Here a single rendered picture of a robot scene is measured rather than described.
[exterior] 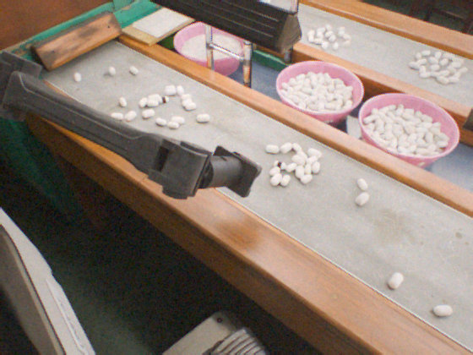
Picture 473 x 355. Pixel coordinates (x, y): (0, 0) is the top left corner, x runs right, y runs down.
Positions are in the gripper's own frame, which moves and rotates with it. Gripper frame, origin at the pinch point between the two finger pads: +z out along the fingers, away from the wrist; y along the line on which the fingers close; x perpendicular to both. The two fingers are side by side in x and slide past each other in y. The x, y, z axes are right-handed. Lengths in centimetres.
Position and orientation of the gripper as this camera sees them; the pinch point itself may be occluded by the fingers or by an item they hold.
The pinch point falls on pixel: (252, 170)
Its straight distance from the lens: 77.8
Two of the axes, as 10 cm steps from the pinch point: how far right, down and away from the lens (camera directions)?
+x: -4.1, 8.7, 2.6
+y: -7.7, -4.8, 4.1
